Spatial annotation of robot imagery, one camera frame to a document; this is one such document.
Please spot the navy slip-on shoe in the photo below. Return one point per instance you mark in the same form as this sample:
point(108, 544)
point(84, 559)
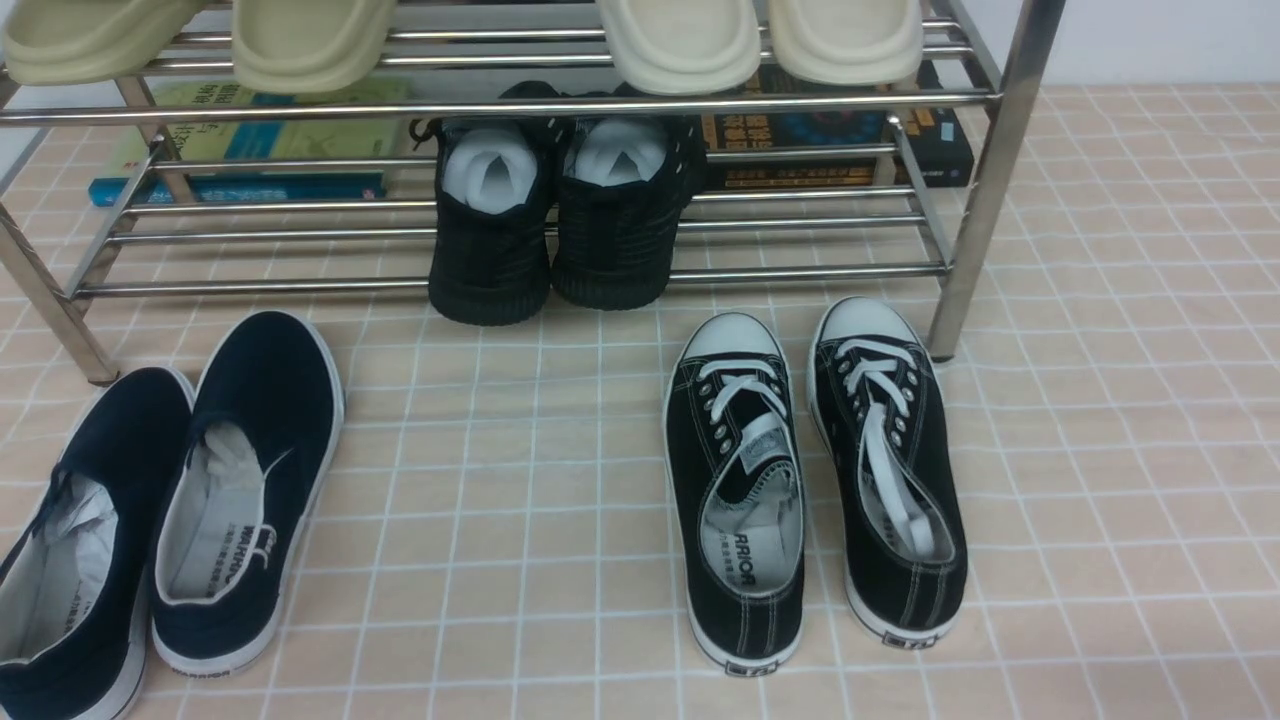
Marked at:
point(74, 596)
point(265, 423)

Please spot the chrome metal shoe rack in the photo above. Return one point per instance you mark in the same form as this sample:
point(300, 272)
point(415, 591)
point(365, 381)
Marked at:
point(1008, 94)

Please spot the black canvas lace sneaker left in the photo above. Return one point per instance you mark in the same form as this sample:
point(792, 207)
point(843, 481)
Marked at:
point(735, 471)

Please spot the black canvas lace sneaker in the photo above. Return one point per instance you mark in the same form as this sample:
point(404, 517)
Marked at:
point(879, 410)
point(735, 471)

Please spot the black knit sneaker right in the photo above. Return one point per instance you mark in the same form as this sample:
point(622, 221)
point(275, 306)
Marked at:
point(623, 183)

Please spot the black knit sneaker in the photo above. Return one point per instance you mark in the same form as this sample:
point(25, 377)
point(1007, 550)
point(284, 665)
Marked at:
point(495, 182)
point(623, 183)

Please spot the black knit sneaker left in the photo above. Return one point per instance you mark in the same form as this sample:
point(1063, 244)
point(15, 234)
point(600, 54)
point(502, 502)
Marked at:
point(495, 182)

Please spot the black canvas lace sneaker right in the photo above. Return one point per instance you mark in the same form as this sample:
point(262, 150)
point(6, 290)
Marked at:
point(879, 410)

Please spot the cream slipper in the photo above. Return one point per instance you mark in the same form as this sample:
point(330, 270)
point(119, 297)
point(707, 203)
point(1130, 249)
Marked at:
point(47, 43)
point(847, 43)
point(673, 48)
point(307, 47)

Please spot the dark book stack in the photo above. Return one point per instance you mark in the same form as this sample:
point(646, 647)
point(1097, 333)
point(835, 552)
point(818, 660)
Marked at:
point(781, 148)

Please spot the blue book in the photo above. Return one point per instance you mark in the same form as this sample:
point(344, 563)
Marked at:
point(104, 191)

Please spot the green book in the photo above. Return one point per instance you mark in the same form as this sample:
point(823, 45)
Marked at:
point(283, 139)

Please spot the cream slipper far left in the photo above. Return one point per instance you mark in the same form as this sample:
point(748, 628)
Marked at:
point(47, 43)

